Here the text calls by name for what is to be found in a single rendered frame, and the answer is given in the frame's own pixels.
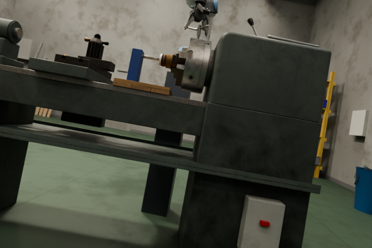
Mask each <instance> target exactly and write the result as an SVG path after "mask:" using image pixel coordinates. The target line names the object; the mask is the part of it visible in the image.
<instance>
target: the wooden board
mask: <svg viewBox="0 0 372 248"><path fill-rule="evenodd" d="M113 85H115V86H121V87H127V88H130V89H136V90H142V91H148V92H154V93H158V94H164V95H169V96H172V91H171V89H170V87H164V86H158V85H152V84H146V83H142V82H137V81H131V80H125V79H119V78H116V77H115V78H114V80H113Z"/></svg>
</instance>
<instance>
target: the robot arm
mask: <svg viewBox="0 0 372 248"><path fill-rule="evenodd" d="M186 3H187V5H188V6H189V7H190V8H192V9H193V10H192V11H190V15H189V19H188V20H187V22H186V23H185V28H184V30H186V29H187V28H188V27H189V25H190V24H191V22H193V21H195V22H200V21H201V25H202V27H203V26H206V25H209V27H207V28H204V29H202V30H201V35H200V37H199V39H202V40H207V41H209V39H210V33H211V26H212V22H213V18H214V17H215V15H216V14H217V13H218V0H186ZM182 48H188V47H186V46H185V47H181V48H179V50H178V51H182ZM184 67H185V65H180V64H177V68H182V69H184Z"/></svg>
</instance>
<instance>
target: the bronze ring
mask: <svg viewBox="0 0 372 248"><path fill-rule="evenodd" d="M173 55H174V54H163V55H162V59H161V66H163V67H166V68H169V69H171V67H173V68H176V67H177V64H175V63H172V58H173Z"/></svg>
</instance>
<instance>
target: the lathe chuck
mask: <svg viewBox="0 0 372 248"><path fill-rule="evenodd" d="M204 50H205V40H202V39H196V38H190V41H189V46H188V51H192V52H193V56H192V58H191V59H188V58H186V61H185V67H184V73H183V79H182V86H181V90H183V91H188V92H194V93H196V91H197V87H198V82H199V77H200V72H201V68H202V62H203V56H204ZM189 75H193V76H194V79H193V80H189V79H188V76H189Z"/></svg>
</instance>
